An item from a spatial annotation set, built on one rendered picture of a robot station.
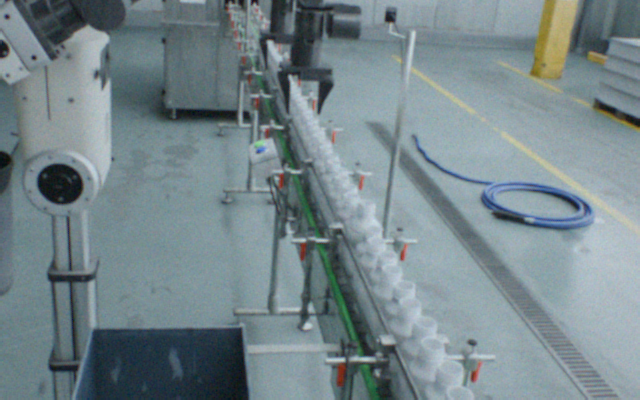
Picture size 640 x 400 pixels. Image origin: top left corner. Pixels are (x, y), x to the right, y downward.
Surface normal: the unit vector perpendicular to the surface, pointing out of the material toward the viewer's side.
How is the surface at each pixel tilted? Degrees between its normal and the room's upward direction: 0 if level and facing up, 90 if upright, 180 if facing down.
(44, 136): 101
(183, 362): 90
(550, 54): 90
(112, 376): 90
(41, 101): 90
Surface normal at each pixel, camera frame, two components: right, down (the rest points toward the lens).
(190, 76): 0.14, 0.36
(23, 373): 0.07, -0.93
